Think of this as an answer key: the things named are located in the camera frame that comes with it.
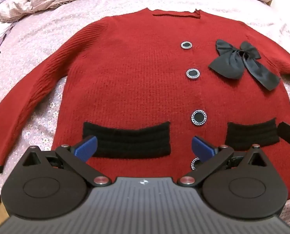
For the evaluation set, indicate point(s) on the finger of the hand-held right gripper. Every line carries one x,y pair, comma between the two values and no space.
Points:
289,134

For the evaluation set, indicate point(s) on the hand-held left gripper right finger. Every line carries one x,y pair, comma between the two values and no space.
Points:
203,149

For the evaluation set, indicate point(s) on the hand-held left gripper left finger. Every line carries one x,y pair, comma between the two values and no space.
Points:
86,149

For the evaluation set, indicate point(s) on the red knit sweater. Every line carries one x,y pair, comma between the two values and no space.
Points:
140,82

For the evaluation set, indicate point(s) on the pink floral bed sheet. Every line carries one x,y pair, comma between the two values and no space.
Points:
37,39

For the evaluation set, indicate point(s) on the light purple ruffled pillow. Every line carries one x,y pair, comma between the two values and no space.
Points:
0,40

